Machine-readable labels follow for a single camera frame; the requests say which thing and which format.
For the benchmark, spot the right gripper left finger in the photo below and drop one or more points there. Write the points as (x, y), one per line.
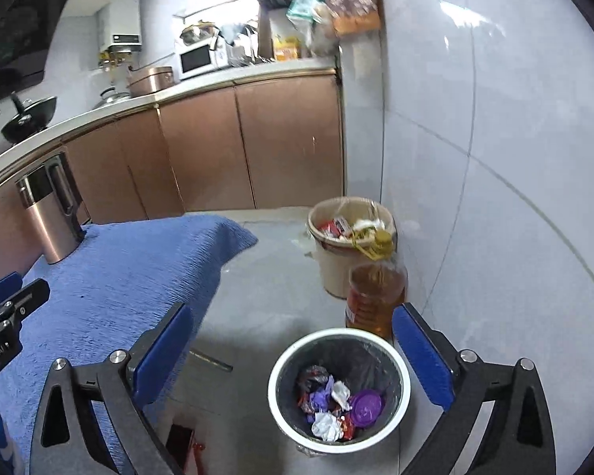
(67, 438)

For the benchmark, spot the purple cup lid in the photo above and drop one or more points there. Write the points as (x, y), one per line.
(366, 408)

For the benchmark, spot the small red clear wrapper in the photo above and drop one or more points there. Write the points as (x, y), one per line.
(347, 428)

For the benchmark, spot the white tissue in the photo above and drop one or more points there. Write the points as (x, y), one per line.
(326, 426)

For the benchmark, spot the purple plastic bag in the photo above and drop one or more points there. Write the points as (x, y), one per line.
(318, 402)

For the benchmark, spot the clear red plastic wrapper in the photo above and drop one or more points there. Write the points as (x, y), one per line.
(313, 379)

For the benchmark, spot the white black-lined trash bin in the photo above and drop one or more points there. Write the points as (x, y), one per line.
(358, 359)

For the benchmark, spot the beige trash bin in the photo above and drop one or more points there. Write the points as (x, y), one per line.
(344, 230)

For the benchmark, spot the brown kitchen cabinets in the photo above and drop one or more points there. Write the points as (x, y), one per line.
(261, 142)

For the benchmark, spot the blue towel table cover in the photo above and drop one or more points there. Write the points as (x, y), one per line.
(117, 285)

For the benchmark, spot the copper steel kettle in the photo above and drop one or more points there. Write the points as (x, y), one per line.
(51, 199)

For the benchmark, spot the black frying pan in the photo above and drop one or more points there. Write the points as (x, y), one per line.
(29, 119)

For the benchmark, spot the cooking oil bottle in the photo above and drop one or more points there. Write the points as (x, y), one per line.
(376, 288)

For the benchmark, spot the copper rectangular pot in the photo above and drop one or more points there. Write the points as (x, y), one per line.
(151, 79)

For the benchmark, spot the white water heater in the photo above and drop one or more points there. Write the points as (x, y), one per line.
(118, 26)

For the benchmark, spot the white microwave oven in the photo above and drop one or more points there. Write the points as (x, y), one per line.
(202, 57)

